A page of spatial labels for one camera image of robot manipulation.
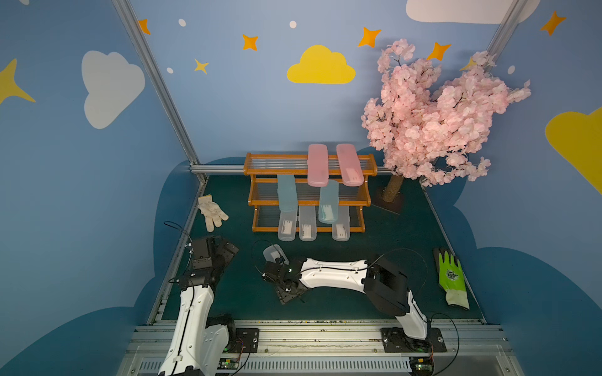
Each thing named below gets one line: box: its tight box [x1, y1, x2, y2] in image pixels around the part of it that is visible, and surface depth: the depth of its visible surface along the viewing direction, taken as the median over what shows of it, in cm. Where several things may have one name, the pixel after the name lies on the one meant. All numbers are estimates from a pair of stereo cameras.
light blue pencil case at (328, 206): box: [318, 179, 340, 225], surface depth 90 cm
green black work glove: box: [433, 247, 471, 311], surface depth 89 cm
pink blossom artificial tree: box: [361, 39, 532, 203], surface depth 71 cm
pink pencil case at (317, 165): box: [307, 144, 330, 188], surface depth 86 cm
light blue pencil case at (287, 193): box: [276, 174, 298, 212], surface depth 96 cm
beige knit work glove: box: [197, 194, 229, 233], surface depth 108 cm
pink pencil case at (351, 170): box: [336, 143, 365, 187], surface depth 85 cm
